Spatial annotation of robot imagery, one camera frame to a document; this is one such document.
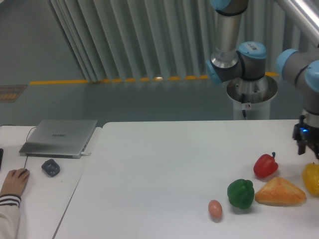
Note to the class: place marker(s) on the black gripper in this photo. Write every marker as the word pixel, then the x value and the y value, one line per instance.
pixel 305 135

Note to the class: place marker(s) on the triangular orange bread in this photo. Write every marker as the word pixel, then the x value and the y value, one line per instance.
pixel 280 192

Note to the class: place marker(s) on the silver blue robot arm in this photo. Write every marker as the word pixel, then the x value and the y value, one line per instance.
pixel 243 67

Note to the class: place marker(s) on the white striped sleeve forearm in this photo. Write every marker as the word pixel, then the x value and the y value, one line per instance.
pixel 9 216

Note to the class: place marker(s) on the person's hand on mouse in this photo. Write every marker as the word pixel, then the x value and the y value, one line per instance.
pixel 15 182

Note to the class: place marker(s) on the yellow bell pepper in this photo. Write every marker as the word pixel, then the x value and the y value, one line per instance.
pixel 310 175

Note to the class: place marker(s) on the red bell pepper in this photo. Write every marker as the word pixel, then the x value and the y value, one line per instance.
pixel 265 165

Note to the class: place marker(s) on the green bell pepper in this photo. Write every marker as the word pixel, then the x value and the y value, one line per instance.
pixel 241 193

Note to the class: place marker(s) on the brown egg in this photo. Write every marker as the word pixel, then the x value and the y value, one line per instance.
pixel 215 209

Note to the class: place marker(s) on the white laptop plug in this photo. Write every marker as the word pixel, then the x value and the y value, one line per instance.
pixel 85 153

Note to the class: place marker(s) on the silver closed laptop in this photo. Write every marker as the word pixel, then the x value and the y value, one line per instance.
pixel 59 138

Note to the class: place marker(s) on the dark grey small case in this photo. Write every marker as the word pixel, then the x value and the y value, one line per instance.
pixel 51 168

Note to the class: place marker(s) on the black keyboard edge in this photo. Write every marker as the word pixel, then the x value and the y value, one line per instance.
pixel 1 156

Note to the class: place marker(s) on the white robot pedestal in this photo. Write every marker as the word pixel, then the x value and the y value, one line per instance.
pixel 252 99

